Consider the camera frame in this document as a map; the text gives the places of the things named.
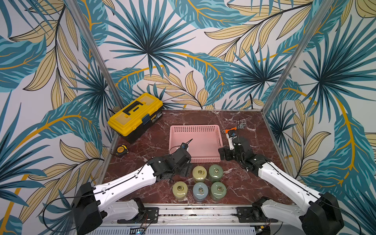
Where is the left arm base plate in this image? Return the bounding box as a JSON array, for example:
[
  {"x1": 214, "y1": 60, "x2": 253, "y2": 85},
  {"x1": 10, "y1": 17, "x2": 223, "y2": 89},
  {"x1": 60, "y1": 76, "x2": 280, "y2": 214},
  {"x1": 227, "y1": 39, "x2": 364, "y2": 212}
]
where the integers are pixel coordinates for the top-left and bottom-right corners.
[{"x1": 117, "y1": 207, "x2": 159, "y2": 224}]

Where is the yellow-green tea canister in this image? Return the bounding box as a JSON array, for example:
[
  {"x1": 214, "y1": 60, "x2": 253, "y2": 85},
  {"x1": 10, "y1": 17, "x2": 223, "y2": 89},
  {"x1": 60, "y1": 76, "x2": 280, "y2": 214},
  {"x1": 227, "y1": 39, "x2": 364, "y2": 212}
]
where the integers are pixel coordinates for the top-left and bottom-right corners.
[
  {"x1": 193, "y1": 165, "x2": 207, "y2": 183},
  {"x1": 172, "y1": 181, "x2": 188, "y2": 201}
]

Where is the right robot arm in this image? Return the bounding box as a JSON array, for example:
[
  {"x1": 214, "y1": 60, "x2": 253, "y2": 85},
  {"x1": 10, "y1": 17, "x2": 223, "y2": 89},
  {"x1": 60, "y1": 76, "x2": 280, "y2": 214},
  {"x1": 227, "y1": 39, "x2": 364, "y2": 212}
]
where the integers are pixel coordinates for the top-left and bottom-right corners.
[{"x1": 218, "y1": 133, "x2": 344, "y2": 235}]

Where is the green tea canister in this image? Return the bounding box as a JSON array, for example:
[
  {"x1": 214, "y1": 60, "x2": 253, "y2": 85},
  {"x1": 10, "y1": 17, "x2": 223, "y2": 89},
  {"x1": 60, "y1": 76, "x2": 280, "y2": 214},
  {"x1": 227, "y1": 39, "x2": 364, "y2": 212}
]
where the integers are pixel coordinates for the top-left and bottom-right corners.
[
  {"x1": 208, "y1": 164, "x2": 224, "y2": 183},
  {"x1": 210, "y1": 182, "x2": 227, "y2": 201}
]

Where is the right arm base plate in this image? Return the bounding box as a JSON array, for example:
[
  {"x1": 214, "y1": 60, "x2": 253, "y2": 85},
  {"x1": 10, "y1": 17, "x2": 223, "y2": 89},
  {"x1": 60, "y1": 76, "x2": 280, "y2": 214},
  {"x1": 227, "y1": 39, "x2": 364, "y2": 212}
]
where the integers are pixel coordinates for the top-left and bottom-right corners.
[{"x1": 235, "y1": 207, "x2": 278, "y2": 224}]

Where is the orange adjustable wrench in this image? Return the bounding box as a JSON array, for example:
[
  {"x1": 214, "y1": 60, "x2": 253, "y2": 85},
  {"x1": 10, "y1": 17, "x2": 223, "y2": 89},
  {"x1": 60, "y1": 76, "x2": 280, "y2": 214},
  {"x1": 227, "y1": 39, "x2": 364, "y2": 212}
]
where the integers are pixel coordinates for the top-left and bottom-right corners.
[{"x1": 222, "y1": 123, "x2": 246, "y2": 134}]

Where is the yellow black tape measure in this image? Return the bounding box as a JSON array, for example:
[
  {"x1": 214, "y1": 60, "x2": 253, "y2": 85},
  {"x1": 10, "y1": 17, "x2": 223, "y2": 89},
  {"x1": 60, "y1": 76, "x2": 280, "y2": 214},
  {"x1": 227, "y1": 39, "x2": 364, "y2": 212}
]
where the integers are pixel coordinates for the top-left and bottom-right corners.
[{"x1": 111, "y1": 145, "x2": 129, "y2": 157}]

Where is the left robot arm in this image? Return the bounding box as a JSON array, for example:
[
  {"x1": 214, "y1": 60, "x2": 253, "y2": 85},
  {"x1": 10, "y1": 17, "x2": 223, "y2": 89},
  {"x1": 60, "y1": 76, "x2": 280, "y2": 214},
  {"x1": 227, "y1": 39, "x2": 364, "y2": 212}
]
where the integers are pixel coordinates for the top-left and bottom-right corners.
[{"x1": 71, "y1": 147, "x2": 192, "y2": 235}]

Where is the yellow black toolbox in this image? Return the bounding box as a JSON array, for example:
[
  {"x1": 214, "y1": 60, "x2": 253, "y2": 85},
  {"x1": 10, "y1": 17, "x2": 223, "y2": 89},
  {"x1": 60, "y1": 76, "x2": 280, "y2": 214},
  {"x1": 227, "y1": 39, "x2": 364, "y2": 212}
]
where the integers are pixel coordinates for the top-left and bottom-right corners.
[{"x1": 108, "y1": 93, "x2": 163, "y2": 144}]

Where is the blue-grey tea canister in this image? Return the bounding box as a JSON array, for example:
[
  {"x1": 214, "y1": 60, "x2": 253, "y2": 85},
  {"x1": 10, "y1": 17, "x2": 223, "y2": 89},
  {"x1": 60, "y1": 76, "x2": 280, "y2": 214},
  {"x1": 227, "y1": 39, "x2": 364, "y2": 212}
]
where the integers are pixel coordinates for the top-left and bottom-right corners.
[{"x1": 193, "y1": 182, "x2": 209, "y2": 202}]

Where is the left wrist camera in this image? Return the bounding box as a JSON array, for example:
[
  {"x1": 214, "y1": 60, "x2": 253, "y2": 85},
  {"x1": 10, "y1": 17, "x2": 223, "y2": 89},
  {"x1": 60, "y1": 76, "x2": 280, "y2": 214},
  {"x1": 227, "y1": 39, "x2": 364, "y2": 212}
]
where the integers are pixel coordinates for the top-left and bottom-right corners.
[{"x1": 180, "y1": 139, "x2": 193, "y2": 151}]

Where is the pink plastic basket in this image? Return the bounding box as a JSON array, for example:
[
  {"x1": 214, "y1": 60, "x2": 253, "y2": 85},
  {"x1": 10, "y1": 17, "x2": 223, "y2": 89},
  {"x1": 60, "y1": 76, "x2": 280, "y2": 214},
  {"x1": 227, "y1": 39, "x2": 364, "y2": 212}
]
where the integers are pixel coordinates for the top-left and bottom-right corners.
[{"x1": 169, "y1": 125, "x2": 223, "y2": 164}]

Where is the yellow-green tea canister front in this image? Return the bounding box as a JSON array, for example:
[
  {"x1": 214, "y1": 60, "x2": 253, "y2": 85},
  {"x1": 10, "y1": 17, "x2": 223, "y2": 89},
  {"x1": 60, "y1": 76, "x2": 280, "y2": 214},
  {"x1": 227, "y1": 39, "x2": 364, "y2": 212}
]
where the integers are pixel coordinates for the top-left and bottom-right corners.
[{"x1": 172, "y1": 181, "x2": 188, "y2": 201}]

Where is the aluminium front rail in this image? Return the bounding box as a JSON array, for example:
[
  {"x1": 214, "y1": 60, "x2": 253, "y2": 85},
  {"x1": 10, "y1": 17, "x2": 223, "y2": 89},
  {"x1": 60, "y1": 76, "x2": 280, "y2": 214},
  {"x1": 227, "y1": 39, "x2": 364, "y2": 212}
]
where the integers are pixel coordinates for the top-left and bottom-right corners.
[{"x1": 69, "y1": 203, "x2": 327, "y2": 235}]

